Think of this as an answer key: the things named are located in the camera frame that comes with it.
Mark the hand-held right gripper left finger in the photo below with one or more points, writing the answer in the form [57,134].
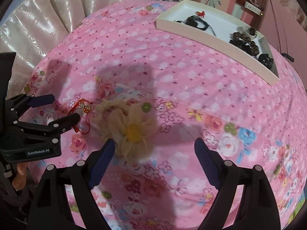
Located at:
[100,160]

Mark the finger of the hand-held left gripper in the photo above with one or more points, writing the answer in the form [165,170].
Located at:
[42,100]
[64,122]

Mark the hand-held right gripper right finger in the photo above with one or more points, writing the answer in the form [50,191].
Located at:
[208,163]

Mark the red knot charm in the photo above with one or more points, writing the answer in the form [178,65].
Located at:
[85,109]

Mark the beige flower scrunchie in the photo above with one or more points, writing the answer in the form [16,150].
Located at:
[127,127]

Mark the black hair claw clip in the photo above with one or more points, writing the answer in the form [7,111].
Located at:
[265,60]

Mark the white shallow tray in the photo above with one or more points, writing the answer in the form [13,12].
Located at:
[223,28]

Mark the person's left hand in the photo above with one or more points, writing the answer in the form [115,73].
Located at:
[19,179]

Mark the cream satin curtain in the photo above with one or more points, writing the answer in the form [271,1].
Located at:
[48,16]

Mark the pink floral blanket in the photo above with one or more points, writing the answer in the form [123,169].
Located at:
[168,76]

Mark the small red hair clip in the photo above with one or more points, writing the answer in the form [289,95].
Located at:
[200,14]

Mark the pink headboard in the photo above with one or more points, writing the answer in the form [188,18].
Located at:
[285,28]

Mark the white power strip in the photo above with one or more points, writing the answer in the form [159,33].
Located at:
[253,7]

